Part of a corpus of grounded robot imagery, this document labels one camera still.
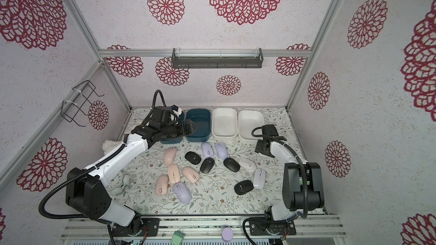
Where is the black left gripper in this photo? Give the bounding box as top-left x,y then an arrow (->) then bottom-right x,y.
161,118 -> 199,141

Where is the white mouse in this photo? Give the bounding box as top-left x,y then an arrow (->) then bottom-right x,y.
252,168 -> 266,189
239,158 -> 257,172

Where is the large purple mouse bottom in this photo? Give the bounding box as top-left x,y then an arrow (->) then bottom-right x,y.
173,182 -> 192,204

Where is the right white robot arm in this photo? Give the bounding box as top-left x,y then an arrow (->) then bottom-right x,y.
255,138 -> 325,222

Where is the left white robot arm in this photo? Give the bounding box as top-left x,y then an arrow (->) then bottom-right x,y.
65,120 -> 198,227

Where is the left teal storage box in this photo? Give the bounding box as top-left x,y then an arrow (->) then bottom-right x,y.
160,111 -> 186,144

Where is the teal storage box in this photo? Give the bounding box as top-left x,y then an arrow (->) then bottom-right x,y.
160,111 -> 186,144
186,108 -> 212,143

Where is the right teal storage box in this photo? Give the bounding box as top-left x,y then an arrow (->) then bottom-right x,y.
186,108 -> 212,143

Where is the right white storage box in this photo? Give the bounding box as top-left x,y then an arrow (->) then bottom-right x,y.
238,110 -> 265,145

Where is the white storage box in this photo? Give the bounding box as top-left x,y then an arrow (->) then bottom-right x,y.
212,108 -> 238,142
238,110 -> 265,145

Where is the left white storage box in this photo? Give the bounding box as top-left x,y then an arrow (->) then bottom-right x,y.
212,108 -> 238,142

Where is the black mouse top left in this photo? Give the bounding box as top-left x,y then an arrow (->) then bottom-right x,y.
185,152 -> 202,165

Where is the black mouse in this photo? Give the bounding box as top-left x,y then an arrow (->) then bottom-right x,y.
223,157 -> 241,172
200,157 -> 215,174
185,152 -> 202,165
234,180 -> 254,196

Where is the pink mouse top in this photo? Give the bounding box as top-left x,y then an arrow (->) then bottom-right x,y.
163,147 -> 178,166

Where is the pink mouse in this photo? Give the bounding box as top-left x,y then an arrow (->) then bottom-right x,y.
168,164 -> 181,184
182,166 -> 200,183
163,147 -> 178,166
156,175 -> 169,196

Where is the black mouse centre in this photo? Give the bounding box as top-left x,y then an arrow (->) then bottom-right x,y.
200,157 -> 215,174

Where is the black mouse bottom right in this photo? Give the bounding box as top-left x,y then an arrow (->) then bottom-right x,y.
234,180 -> 254,196

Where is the pink mouse right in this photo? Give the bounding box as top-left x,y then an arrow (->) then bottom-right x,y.
182,166 -> 200,183

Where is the pink mouse middle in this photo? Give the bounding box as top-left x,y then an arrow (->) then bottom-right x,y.
168,164 -> 181,184

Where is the floral table mat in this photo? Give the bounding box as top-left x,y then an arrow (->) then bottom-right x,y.
105,107 -> 326,216

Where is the pink mouse bottom left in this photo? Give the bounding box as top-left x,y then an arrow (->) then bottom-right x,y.
156,175 -> 169,196

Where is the white plush dog toy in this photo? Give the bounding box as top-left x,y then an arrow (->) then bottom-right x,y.
102,140 -> 123,155

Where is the purple round cap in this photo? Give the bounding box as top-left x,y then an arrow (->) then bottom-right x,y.
221,228 -> 234,242

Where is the green connector block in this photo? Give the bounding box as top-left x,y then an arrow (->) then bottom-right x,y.
171,231 -> 185,245

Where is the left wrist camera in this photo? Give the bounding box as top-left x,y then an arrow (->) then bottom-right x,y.
150,105 -> 182,124

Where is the black wire wall rack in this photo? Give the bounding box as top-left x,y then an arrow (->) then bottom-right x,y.
60,80 -> 104,128

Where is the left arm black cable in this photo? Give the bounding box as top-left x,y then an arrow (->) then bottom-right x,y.
38,142 -> 127,245

